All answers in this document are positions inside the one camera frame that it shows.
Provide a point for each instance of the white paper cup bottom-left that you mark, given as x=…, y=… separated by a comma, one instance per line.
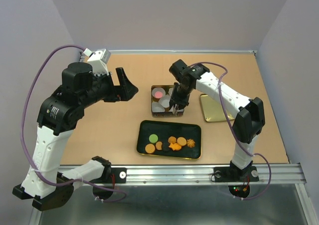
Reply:
x=157, y=108

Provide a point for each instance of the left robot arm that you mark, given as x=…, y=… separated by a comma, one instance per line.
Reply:
x=58, y=116

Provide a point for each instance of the black sandwich cookie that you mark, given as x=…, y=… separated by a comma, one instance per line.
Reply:
x=165, y=147

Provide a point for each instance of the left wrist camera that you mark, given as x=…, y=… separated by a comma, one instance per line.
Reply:
x=98, y=60

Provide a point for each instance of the orange fish cookie lower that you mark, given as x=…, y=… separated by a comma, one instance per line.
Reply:
x=175, y=146

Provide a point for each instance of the round waffle cookie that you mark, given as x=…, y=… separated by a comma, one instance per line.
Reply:
x=150, y=148

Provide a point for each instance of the pink round cookie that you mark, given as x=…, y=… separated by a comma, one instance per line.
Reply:
x=158, y=94

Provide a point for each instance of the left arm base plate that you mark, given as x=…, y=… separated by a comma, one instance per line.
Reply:
x=116, y=175

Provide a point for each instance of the round sandwich biscuit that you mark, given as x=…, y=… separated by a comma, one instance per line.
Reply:
x=181, y=141

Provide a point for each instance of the square cookie tin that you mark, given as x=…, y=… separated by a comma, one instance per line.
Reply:
x=167, y=112

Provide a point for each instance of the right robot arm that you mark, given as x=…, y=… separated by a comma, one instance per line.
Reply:
x=248, y=114

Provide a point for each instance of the gold tin lid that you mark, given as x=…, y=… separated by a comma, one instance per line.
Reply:
x=211, y=110

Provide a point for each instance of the small brown cookie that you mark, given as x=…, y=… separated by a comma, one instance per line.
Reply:
x=159, y=145

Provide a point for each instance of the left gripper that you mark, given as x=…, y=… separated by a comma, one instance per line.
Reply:
x=123, y=92

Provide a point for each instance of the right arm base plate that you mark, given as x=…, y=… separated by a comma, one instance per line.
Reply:
x=235, y=175

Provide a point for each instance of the white paper cup top-right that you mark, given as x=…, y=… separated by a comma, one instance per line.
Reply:
x=170, y=91

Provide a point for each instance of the aluminium front rail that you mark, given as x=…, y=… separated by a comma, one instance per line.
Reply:
x=189, y=175

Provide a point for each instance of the green round cookie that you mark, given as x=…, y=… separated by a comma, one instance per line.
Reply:
x=153, y=138

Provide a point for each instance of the white paper cup top-left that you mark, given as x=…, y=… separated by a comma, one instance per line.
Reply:
x=158, y=89

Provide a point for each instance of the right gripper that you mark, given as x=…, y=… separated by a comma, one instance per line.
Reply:
x=174, y=99

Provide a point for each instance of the flower swirl cookie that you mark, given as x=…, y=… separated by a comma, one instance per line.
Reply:
x=190, y=143

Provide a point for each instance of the brown swirl cookie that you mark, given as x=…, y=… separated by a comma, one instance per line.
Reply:
x=172, y=140

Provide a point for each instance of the black serving tray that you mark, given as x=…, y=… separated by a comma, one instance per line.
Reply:
x=166, y=129

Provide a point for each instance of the white paper cup centre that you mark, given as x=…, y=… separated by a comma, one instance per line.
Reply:
x=164, y=101

